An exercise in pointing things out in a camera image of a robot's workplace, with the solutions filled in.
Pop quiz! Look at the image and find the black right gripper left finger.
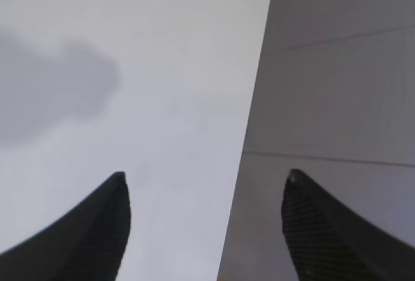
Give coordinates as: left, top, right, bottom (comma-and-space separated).
1, 171, 131, 280

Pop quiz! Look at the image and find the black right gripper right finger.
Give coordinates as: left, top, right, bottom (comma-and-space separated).
281, 169, 414, 281

